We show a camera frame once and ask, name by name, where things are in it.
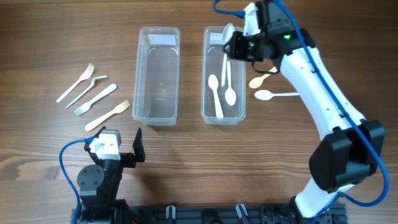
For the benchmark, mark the right clear plastic container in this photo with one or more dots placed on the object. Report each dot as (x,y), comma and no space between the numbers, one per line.
(213,65)

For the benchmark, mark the light blue plastic fork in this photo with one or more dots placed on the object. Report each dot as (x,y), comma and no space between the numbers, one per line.
(87,106)

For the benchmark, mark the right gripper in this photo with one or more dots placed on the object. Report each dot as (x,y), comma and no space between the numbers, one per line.
(236,51)

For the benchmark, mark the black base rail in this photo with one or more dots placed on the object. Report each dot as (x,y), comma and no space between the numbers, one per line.
(260,214)

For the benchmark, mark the clear plastic container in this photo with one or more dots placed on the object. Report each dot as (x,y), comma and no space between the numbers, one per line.
(213,65)
(155,100)

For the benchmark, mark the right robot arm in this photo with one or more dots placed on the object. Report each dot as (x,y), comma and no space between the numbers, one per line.
(350,145)

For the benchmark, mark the translucent white plastic spoon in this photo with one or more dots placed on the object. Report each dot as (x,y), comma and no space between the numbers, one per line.
(227,32)

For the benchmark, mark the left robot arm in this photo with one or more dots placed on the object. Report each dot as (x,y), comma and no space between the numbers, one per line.
(99,182)

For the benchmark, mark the left clear plastic container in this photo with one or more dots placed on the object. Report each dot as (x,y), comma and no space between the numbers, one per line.
(155,100)

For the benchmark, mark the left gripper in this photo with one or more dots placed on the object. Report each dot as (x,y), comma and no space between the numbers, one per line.
(129,158)

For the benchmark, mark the white plastic fork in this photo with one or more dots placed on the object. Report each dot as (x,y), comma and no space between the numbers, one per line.
(84,76)

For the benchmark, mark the translucent bent plastic fork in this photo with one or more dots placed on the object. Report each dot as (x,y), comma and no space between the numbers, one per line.
(93,81)

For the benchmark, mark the cream yellow plastic spoon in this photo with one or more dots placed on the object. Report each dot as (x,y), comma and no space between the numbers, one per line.
(257,81)

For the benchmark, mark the cream yellow plastic fork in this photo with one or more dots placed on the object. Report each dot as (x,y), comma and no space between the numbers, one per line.
(118,109)

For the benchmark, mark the white spoon low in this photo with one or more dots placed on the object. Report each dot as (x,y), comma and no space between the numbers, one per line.
(266,95)

